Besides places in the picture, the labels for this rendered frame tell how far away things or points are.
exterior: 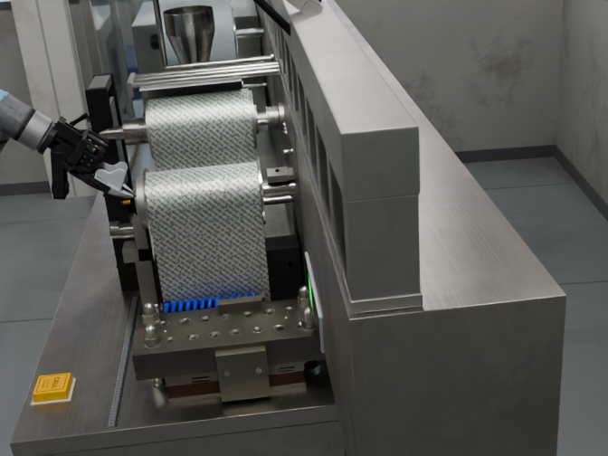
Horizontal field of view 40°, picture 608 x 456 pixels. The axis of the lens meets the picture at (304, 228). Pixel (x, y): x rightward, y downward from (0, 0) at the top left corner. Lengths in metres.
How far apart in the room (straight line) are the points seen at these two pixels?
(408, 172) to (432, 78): 4.43
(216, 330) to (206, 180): 0.31
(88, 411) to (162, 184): 0.49
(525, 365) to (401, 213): 0.25
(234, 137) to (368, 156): 1.12
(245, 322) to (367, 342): 0.83
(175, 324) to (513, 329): 0.96
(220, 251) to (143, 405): 0.36
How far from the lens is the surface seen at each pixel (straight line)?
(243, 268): 1.84
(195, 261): 1.84
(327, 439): 1.78
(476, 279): 1.03
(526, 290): 1.01
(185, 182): 1.79
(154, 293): 1.97
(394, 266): 0.94
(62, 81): 5.33
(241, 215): 1.79
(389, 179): 0.89
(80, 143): 1.78
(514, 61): 5.39
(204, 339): 1.74
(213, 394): 1.78
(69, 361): 2.01
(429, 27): 5.25
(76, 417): 1.82
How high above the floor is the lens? 1.92
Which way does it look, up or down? 24 degrees down
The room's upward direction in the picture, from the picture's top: 5 degrees counter-clockwise
